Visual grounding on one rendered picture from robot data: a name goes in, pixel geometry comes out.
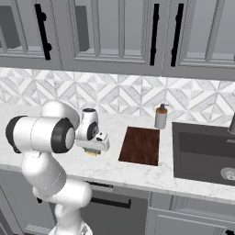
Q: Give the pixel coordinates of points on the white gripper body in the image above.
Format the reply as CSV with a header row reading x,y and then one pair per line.
x,y
91,144

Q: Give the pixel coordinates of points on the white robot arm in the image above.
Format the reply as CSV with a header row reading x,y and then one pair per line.
x,y
39,134

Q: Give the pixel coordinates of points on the yellow sponge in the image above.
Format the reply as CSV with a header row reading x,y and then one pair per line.
x,y
91,153

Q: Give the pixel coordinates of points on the dark wooden cutting board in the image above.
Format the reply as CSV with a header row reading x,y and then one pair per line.
x,y
140,145

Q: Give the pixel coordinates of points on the grey soap dispenser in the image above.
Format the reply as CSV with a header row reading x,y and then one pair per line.
x,y
160,118

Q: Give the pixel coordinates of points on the grey dishwasher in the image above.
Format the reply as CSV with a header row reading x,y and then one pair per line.
x,y
122,214

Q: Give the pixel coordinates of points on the grey lower cupboard door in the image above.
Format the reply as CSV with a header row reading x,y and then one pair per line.
x,y
189,220
15,199

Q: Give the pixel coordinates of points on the dark grey sink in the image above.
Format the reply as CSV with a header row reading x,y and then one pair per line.
x,y
199,153

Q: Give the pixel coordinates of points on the grey glass cupboard door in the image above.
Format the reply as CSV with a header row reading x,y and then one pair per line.
x,y
24,30
208,33
110,30

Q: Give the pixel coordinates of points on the dark grey tap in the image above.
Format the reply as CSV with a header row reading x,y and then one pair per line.
x,y
232,124

